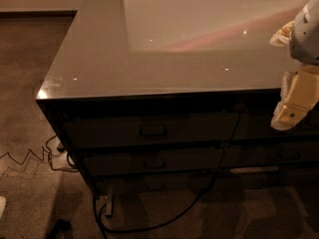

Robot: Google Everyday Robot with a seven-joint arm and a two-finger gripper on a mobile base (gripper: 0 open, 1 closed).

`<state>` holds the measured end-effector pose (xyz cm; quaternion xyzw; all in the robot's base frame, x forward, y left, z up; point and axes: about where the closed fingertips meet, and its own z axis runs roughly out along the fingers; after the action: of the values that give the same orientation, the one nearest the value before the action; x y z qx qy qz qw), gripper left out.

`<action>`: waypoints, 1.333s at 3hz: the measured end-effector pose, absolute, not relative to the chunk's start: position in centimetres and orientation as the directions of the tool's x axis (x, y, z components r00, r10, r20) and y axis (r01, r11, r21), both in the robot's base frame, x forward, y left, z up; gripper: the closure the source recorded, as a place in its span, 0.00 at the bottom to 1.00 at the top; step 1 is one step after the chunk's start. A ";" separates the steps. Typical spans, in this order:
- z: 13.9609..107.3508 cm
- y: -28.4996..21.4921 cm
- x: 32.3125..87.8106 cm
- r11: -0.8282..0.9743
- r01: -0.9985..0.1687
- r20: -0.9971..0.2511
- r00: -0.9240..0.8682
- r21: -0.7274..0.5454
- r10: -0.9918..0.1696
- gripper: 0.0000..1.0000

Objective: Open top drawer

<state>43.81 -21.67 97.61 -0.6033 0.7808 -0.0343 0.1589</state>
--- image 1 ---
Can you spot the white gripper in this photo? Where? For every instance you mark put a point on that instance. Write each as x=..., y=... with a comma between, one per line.
x=305, y=39

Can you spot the drawer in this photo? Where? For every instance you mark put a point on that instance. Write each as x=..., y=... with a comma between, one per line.
x=256, y=125
x=153, y=161
x=155, y=182
x=270, y=154
x=131, y=131

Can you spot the dark cabinet with glossy top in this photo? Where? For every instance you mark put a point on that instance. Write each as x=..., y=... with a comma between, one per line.
x=149, y=58

